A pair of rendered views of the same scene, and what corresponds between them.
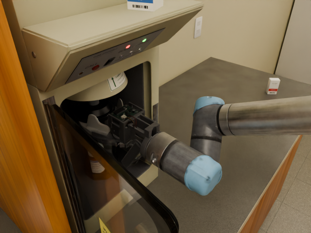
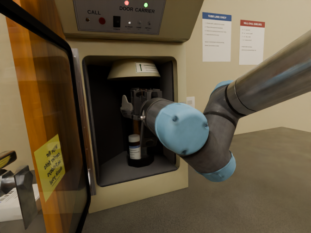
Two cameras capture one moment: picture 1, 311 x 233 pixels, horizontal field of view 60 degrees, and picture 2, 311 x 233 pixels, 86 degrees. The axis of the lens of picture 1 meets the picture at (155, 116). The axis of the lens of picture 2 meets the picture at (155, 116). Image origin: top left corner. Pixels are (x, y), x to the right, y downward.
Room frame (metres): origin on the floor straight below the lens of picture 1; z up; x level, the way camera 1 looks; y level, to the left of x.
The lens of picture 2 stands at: (0.14, -0.20, 1.28)
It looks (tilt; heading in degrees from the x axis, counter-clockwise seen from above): 10 degrees down; 32
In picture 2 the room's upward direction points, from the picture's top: 3 degrees counter-clockwise
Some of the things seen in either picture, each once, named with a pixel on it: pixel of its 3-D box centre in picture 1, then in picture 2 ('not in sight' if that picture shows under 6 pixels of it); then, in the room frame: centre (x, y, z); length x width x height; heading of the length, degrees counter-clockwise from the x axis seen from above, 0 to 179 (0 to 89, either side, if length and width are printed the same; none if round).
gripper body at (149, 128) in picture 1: (135, 131); (147, 106); (0.50, 0.05, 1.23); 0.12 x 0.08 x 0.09; 50
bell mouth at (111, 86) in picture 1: (90, 72); (133, 70); (0.59, 0.16, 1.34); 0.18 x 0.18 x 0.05
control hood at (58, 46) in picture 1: (128, 41); (135, 9); (0.48, 0.05, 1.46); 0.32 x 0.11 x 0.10; 140
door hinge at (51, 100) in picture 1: (70, 179); (82, 128); (0.40, 0.18, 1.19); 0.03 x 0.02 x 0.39; 140
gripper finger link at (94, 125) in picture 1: (92, 123); (125, 104); (0.53, 0.15, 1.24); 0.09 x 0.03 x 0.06; 73
